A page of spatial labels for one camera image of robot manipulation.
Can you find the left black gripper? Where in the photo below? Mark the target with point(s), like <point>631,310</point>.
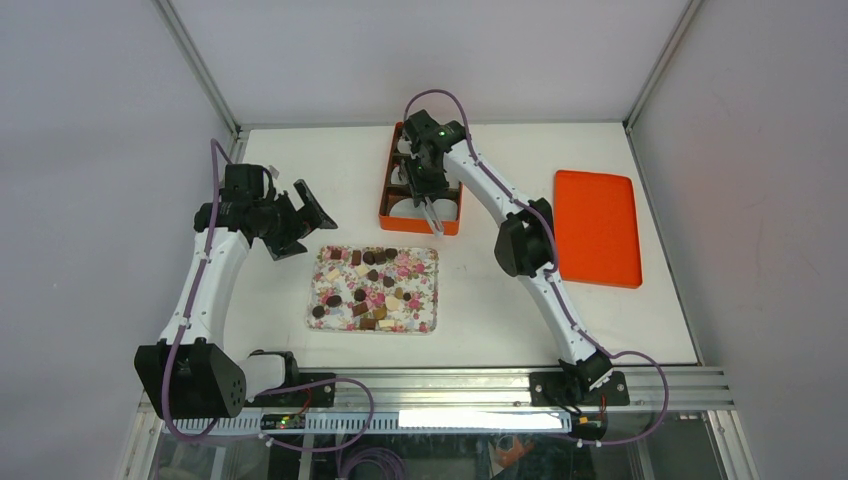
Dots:
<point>309,217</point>

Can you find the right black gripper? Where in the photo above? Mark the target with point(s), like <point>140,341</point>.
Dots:
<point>419,189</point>

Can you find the metal tongs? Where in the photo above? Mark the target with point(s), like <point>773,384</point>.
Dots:
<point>435,224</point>

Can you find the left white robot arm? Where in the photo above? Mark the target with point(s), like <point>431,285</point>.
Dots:
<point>187,372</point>

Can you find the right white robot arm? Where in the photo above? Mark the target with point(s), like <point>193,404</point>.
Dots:
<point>525,247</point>

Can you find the orange chocolate box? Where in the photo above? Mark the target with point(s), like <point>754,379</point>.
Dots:
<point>390,195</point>

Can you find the white paper cup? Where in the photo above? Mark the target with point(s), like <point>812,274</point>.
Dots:
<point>446,210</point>
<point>406,208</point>
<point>398,177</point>

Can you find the floral tray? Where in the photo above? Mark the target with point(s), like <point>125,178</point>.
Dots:
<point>398,297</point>

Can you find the orange box lid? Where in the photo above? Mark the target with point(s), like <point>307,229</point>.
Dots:
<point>596,229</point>

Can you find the white cable duct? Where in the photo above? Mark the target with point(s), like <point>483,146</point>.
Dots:
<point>411,421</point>

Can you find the aluminium rail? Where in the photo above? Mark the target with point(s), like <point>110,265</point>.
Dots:
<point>629,403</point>

